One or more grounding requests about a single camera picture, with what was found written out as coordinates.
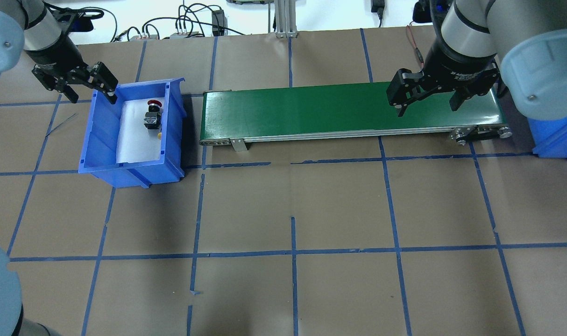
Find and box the green conveyor belt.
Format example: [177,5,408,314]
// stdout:
[199,82,512,151]

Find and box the aluminium frame post left side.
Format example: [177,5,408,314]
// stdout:
[274,0,298,38]

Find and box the red black conveyor wire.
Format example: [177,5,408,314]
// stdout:
[406,24,425,69]

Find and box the right blue plastic bin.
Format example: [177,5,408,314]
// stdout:
[527,117,567,159]

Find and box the blue plastic bin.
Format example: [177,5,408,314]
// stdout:
[78,78,187,189]
[527,117,567,159]

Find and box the black power supply brick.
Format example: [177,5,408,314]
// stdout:
[211,9,227,36]

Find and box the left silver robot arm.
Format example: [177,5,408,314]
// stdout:
[0,0,118,104]

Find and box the red mushroom push button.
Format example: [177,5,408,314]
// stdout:
[143,99,163,130]

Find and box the left blue plastic bin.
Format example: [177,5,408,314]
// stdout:
[78,78,187,189]

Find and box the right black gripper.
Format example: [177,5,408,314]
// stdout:
[387,41,500,117]

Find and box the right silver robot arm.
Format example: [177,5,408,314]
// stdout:
[386,0,567,120]

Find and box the white foam pad left bin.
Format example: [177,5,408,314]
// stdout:
[116,98,164,163]

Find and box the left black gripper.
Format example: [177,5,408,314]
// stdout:
[26,35,119,105]

